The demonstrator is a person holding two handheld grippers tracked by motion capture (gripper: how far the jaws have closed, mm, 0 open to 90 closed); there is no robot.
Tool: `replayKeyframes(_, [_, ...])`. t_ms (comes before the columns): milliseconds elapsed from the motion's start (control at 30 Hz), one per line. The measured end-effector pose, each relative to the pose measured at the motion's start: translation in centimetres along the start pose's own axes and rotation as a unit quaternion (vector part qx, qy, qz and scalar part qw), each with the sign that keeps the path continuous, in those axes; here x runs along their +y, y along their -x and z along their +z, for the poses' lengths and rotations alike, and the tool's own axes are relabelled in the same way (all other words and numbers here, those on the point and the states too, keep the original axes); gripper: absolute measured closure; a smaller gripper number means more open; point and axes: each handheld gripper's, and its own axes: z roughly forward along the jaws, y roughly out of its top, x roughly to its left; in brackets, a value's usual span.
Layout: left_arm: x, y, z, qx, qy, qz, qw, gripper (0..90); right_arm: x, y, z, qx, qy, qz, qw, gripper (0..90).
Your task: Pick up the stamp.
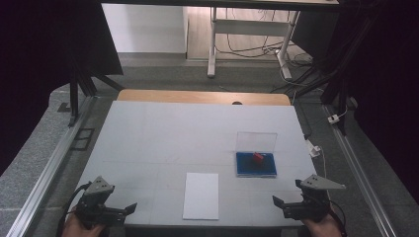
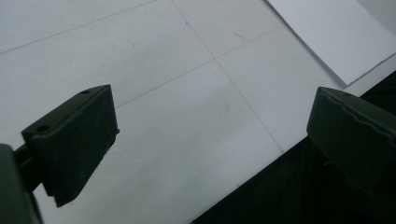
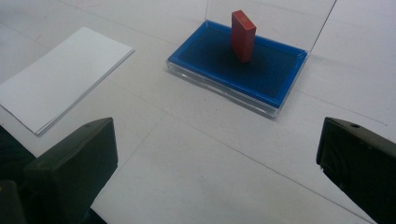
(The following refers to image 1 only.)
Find white paper sheet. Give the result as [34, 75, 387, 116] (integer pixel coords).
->
[182, 172, 220, 221]

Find aluminium rail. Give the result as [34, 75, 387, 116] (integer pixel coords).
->
[321, 104, 398, 237]
[6, 95, 99, 237]

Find black metal stand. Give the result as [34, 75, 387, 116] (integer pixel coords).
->
[293, 29, 359, 136]
[66, 55, 126, 128]

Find blue ink pad box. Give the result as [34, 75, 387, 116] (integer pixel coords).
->
[235, 131, 279, 179]

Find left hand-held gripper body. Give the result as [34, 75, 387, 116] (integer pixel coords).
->
[74, 176, 127, 229]

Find white desk frame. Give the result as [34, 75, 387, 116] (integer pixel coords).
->
[207, 6, 301, 81]

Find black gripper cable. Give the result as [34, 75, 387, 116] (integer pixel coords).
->
[56, 182, 93, 237]
[329, 208, 348, 237]

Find black floor cables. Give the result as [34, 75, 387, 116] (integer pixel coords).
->
[215, 9, 314, 67]

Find wooden table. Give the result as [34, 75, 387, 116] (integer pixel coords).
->
[117, 88, 292, 107]

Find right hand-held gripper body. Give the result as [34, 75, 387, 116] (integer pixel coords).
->
[285, 174, 347, 223]

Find person's right hand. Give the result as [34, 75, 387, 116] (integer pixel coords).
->
[300, 206, 344, 237]

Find dark curtain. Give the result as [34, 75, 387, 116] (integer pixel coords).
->
[324, 0, 419, 205]
[0, 0, 125, 177]

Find person's left hand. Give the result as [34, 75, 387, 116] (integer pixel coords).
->
[61, 210, 107, 237]

